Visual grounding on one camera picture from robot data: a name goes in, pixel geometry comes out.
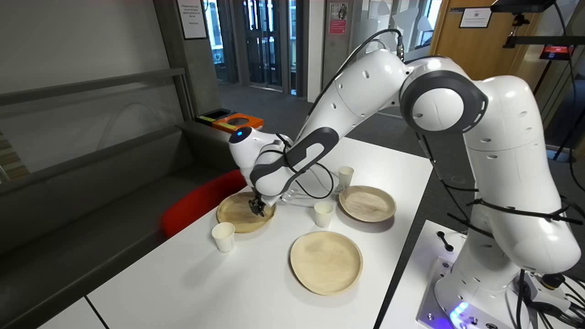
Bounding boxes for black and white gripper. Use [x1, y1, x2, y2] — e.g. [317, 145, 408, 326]
[249, 196, 268, 217]

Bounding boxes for white paper cup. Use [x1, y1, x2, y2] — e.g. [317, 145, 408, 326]
[313, 202, 335, 229]
[213, 224, 237, 253]
[339, 167, 355, 187]

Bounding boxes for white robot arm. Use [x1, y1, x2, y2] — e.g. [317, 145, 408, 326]
[229, 50, 584, 329]

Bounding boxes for wooden plate left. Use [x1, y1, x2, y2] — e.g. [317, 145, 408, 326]
[216, 193, 277, 235]

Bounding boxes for wooden plate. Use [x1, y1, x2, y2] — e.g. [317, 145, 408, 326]
[216, 193, 277, 235]
[339, 186, 397, 224]
[290, 231, 365, 297]

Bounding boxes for wooden plate near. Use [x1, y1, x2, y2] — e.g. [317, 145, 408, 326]
[290, 231, 365, 297]

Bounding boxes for wooden plate right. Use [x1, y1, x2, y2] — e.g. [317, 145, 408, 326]
[339, 186, 397, 224]

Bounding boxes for red chair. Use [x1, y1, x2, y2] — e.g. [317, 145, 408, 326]
[162, 171, 246, 240]

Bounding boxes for dark grey sofa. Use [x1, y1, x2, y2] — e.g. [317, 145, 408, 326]
[0, 123, 235, 329]

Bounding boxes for wooden door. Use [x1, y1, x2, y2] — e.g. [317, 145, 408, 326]
[432, 0, 540, 83]

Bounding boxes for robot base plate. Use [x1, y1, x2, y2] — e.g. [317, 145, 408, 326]
[416, 231, 520, 329]

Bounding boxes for wall notice sign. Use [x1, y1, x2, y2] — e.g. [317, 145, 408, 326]
[178, 0, 207, 41]

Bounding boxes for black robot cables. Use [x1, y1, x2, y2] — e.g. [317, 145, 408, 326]
[273, 26, 585, 329]

